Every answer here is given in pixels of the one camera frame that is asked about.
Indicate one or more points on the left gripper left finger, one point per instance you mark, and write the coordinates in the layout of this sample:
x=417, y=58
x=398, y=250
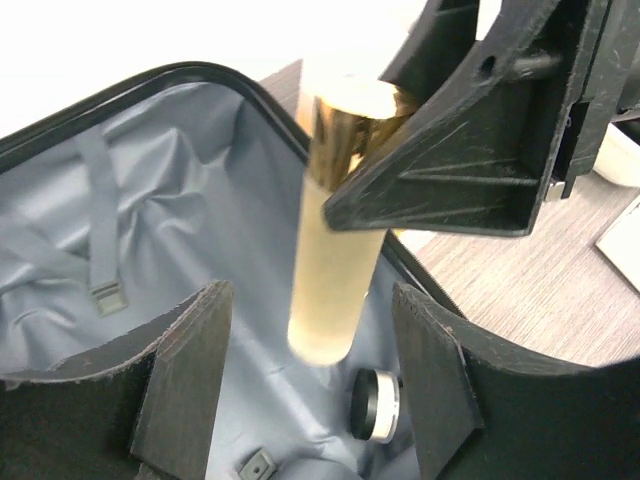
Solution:
x=141, y=406

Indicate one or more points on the yellow Pikachu suitcase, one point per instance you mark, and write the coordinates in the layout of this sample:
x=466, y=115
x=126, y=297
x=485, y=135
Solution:
x=118, y=210

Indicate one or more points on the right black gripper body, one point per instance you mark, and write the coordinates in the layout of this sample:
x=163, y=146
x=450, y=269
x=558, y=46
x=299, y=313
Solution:
x=597, y=42

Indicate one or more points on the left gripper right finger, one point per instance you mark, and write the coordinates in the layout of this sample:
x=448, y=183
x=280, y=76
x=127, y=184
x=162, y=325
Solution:
x=483, y=407

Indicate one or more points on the patterned placemat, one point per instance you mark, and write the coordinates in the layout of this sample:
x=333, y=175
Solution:
x=620, y=243

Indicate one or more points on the white plastic basin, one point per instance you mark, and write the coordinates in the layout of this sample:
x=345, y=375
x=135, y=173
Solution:
x=618, y=159

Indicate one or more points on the gold capped lotion bottle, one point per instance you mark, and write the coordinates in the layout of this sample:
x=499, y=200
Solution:
x=348, y=120

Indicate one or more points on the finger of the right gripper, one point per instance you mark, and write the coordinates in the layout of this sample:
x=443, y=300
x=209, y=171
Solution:
x=471, y=159

